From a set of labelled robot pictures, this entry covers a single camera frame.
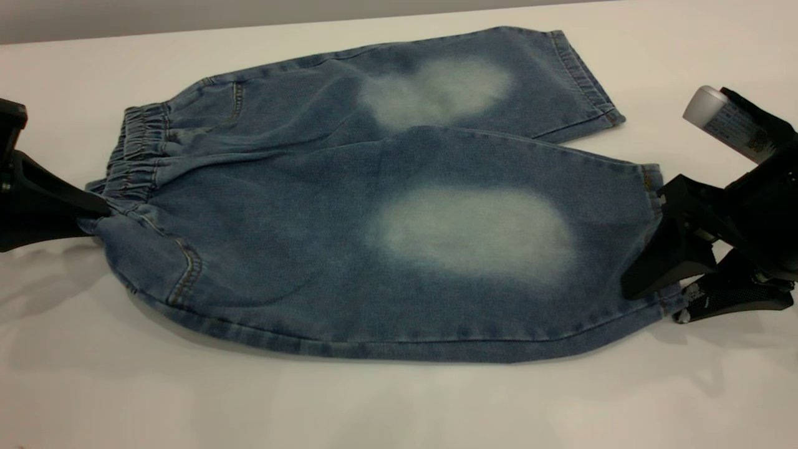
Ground blue denim jeans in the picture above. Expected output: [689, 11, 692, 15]
[78, 25, 690, 364]

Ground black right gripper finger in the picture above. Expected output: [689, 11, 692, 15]
[622, 218, 718, 301]
[673, 249, 796, 324]

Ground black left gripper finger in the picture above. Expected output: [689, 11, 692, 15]
[11, 152, 112, 220]
[0, 217, 89, 253]

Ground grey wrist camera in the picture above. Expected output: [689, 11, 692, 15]
[683, 85, 797, 165]

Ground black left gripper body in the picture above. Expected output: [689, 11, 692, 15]
[0, 99, 29, 194]

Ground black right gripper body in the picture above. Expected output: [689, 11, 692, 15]
[658, 140, 798, 281]

